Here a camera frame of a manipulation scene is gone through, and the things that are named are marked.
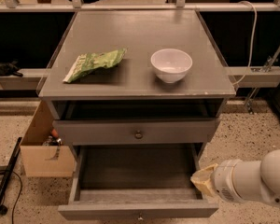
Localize grey wooden drawer cabinet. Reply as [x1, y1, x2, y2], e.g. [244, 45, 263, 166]
[35, 8, 237, 161]

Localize black stand bar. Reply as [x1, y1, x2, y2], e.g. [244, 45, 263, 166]
[0, 137, 21, 215]

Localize cardboard box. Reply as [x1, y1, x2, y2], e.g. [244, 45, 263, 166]
[21, 102, 76, 177]

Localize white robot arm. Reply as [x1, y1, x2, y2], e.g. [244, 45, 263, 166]
[190, 149, 280, 207]

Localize black floor cable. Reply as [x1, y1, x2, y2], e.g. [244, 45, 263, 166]
[0, 170, 23, 224]

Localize green chip bag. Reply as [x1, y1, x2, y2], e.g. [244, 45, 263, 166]
[63, 49, 127, 83]

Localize white cable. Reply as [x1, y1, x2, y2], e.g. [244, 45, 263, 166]
[231, 0, 259, 86]

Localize black bag on shelf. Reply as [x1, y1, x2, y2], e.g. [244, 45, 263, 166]
[0, 61, 23, 77]

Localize grey upper drawer with knob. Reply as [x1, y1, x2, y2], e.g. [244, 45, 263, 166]
[53, 119, 219, 146]

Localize white bowl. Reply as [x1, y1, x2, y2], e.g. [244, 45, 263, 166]
[150, 49, 193, 83]

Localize items inside cardboard box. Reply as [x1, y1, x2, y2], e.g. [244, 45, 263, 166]
[43, 129, 63, 146]

